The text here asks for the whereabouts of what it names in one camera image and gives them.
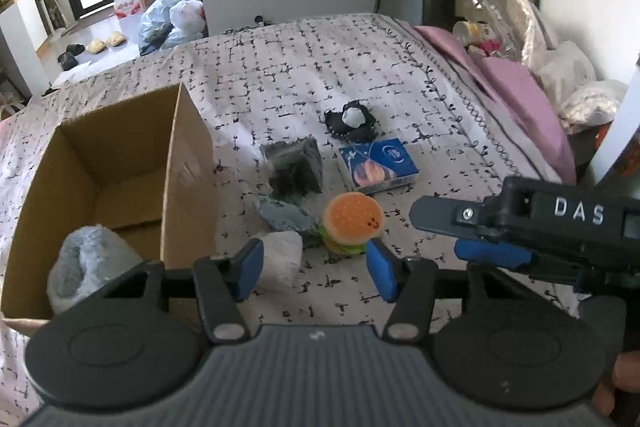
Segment white soft item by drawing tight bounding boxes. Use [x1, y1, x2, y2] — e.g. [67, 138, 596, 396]
[257, 231, 303, 291]

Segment plush hamburger toy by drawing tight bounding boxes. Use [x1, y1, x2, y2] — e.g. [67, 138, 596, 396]
[319, 192, 385, 256]

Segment grey blue patterned cloth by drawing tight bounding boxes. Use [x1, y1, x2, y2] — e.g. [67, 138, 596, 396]
[255, 195, 318, 236]

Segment dark grey cloth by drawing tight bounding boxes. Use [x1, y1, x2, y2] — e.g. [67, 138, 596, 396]
[260, 135, 323, 202]

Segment black and white pouch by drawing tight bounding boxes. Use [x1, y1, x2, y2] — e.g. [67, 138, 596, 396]
[324, 101, 378, 143]

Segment person's right hand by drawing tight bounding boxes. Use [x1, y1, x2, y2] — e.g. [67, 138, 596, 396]
[591, 351, 640, 416]

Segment brown cardboard box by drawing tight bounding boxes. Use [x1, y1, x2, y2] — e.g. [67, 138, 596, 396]
[1, 83, 217, 335]

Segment white plastic bags pile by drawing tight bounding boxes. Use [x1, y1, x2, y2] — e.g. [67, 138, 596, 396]
[506, 0, 627, 134]

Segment small cup with label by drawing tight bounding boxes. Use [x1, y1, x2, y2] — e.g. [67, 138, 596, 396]
[452, 20, 486, 48]

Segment clear plastic bottle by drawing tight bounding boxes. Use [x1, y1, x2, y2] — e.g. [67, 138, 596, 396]
[461, 0, 523, 63]

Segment beige slippers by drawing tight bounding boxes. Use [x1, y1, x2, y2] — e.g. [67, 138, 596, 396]
[85, 31, 127, 54]

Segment black slippers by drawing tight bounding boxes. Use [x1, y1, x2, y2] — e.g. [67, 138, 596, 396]
[58, 43, 86, 72]

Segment grey garbage bags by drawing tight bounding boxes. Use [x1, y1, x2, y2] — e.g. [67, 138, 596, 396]
[139, 0, 207, 56]

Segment red water bottle pack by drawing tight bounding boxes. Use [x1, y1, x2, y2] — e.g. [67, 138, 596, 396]
[113, 0, 143, 20]

